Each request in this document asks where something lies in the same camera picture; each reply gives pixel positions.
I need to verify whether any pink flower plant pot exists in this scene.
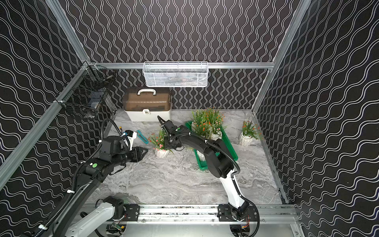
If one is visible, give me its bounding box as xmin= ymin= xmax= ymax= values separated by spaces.
xmin=148 ymin=130 xmax=173 ymax=159
xmin=211 ymin=123 xmax=226 ymax=140
xmin=196 ymin=151 xmax=205 ymax=162

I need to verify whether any green grass plant white pot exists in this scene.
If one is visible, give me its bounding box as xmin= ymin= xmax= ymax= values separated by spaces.
xmin=191 ymin=109 xmax=206 ymax=131

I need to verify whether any orange flower plant pot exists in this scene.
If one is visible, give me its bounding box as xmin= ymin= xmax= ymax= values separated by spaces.
xmin=205 ymin=109 xmax=225 ymax=128
xmin=191 ymin=121 xmax=212 ymax=139

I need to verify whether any pink flower plant front pot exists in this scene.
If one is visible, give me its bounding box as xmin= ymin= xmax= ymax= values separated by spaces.
xmin=211 ymin=123 xmax=226 ymax=140

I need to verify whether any green plastic tray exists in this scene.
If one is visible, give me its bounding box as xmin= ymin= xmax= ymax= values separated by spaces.
xmin=185 ymin=121 xmax=238 ymax=171

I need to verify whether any orange flower plant back pot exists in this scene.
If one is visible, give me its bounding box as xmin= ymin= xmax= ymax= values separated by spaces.
xmin=191 ymin=121 xmax=212 ymax=139

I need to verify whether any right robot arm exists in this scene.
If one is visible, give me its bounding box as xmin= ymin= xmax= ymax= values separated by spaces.
xmin=158 ymin=116 xmax=260 ymax=222

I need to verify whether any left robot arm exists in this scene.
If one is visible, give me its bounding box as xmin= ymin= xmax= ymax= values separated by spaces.
xmin=23 ymin=118 xmax=149 ymax=237

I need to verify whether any brown lidded storage case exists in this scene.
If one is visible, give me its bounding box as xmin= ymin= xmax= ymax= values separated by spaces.
xmin=122 ymin=87 xmax=172 ymax=122

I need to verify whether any teal handled tool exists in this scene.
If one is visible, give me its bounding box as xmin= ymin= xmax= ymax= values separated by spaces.
xmin=137 ymin=130 xmax=149 ymax=144

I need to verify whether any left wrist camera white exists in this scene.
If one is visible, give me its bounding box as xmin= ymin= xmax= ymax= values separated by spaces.
xmin=122 ymin=130 xmax=137 ymax=151

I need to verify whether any white wire mesh basket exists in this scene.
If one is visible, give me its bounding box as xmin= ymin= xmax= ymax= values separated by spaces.
xmin=142 ymin=61 xmax=209 ymax=87

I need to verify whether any black wire wall basket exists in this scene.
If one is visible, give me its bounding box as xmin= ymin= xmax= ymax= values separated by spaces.
xmin=57 ymin=65 xmax=116 ymax=119

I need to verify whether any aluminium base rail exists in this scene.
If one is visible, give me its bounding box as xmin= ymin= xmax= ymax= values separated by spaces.
xmin=68 ymin=203 xmax=306 ymax=237

